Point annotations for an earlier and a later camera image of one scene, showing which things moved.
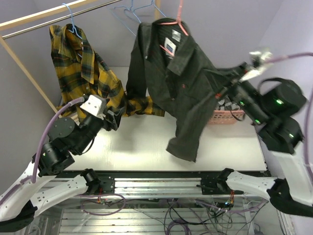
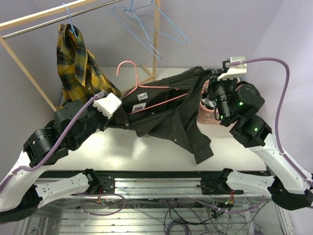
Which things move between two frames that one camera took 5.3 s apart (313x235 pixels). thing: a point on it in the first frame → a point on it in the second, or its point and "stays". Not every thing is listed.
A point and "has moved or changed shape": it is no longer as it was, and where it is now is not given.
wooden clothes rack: (158, 3) stays
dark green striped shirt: (165, 52) → (168, 106)
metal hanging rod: (58, 19) stays
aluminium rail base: (127, 184) stays
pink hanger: (179, 21) → (138, 84)
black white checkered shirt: (227, 104) has moved or changed shape
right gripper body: (247, 97) → (223, 89)
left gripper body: (109, 124) → (95, 119)
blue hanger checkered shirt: (130, 9) stays
